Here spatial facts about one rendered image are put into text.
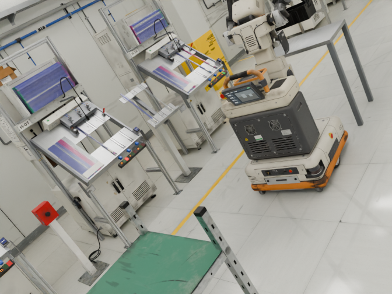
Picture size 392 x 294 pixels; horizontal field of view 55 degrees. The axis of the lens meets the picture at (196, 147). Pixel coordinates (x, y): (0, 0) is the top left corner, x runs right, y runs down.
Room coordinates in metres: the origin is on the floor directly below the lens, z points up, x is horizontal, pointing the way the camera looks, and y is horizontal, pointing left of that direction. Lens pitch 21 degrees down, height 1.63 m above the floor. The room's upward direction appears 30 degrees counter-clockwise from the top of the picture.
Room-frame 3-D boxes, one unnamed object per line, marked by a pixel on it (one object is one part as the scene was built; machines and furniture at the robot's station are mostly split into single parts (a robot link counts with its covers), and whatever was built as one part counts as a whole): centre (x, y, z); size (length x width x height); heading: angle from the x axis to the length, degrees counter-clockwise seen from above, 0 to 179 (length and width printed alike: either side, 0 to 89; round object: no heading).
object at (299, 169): (2.42, -0.44, 0.23); 0.41 x 0.02 x 0.08; 43
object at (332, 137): (2.66, -0.67, 0.16); 0.67 x 0.64 x 0.25; 133
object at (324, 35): (3.18, -1.23, 0.40); 0.70 x 0.45 x 0.80; 43
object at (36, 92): (3.67, 0.93, 1.52); 0.51 x 0.13 x 0.27; 128
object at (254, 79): (2.58, -0.58, 0.87); 0.23 x 0.15 x 0.11; 43
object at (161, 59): (4.49, -0.22, 0.65); 1.01 x 0.73 x 1.29; 38
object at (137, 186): (3.73, 1.05, 0.31); 0.70 x 0.65 x 0.62; 128
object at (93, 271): (2.93, 1.34, 0.39); 0.24 x 0.24 x 0.78; 38
